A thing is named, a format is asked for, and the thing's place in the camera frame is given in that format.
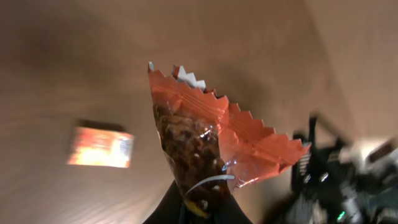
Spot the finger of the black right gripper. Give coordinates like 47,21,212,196
291,115,319,192

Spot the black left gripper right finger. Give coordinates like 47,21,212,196
214,195,252,224

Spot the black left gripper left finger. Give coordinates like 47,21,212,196
143,181,186,224

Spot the red chocolate bar wrapper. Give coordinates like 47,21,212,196
147,64,309,219

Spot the orange small carton box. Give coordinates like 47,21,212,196
66,119,134,169

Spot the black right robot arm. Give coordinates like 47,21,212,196
278,114,397,223

